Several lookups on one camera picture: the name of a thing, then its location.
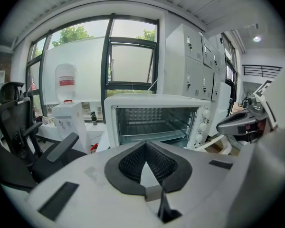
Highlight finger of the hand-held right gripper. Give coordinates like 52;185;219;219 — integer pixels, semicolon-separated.
215;111;268;136

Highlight white toaster oven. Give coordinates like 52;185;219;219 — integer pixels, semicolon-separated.
104;93;212;151

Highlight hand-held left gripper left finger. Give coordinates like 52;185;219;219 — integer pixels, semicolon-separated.
25;140;162;228

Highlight clear water jug red label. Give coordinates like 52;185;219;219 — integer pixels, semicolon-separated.
54;63;78;105

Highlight white glass oven door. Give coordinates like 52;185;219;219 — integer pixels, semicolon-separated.
118;134;190;150

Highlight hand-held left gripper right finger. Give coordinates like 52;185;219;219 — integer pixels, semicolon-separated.
145;140;252;228

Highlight black padded office chair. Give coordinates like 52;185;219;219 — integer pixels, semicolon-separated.
0;127;88;192

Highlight white water dispenser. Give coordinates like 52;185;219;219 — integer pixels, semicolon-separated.
52;101;91;154

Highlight black balcony railing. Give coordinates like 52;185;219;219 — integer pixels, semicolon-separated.
242;64;284;78

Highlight grey metal locker cabinet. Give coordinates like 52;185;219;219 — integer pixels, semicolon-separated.
165;23;227;102

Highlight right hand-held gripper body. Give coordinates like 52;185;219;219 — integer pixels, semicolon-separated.
247;79;279;133

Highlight black floor fan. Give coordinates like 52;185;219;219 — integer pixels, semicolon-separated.
241;91;253;108

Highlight black framed window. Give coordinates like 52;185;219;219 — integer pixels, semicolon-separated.
26;12;160;124

